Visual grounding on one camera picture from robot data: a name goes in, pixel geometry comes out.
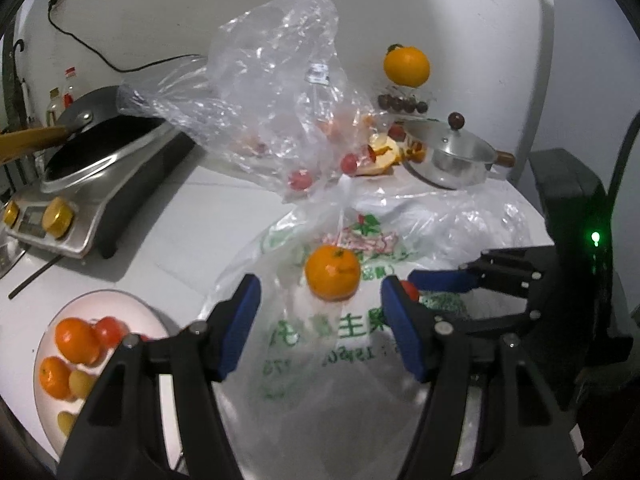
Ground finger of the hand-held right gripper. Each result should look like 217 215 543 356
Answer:
407 247 546 293
447 280 546 336

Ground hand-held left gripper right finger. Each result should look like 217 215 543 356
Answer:
381 276 586 480

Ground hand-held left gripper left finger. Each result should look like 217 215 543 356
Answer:
57 274 262 480

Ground green printed plastic bag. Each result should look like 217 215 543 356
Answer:
197 172 533 480

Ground large mandarin orange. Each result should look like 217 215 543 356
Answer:
305 244 362 302

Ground white plate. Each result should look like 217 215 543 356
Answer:
32 290 183 466

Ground yellow cherry tomato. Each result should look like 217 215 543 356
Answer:
68 369 98 401

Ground green grapes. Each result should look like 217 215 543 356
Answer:
56 411 81 438

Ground steel saucepan lid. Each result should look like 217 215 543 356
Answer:
402 112 496 161

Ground orange peel pile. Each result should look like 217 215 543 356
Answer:
357 132 428 177

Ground row of dark brown beads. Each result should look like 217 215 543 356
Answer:
377 94 430 114

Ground silver induction cooker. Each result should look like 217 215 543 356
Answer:
0 115 196 260

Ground black stick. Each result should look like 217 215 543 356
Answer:
7 255 63 301

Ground big round orange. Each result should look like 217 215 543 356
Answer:
383 44 431 87

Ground clear plastic bag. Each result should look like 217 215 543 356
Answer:
116 0 401 206

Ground steel pot lid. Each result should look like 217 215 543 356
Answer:
0 240 26 278

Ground red cap sauce bottle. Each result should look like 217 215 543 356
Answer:
62 67 78 108

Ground black umbrella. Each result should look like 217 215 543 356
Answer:
11 37 32 111

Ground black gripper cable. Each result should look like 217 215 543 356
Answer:
602 110 640 261

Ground steel saucepan wooden handle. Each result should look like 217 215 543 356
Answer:
405 147 516 190

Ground black wok wooden handle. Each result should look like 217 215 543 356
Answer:
0 85 126 165

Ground black cooker power cable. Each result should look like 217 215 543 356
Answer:
47 0 208 73

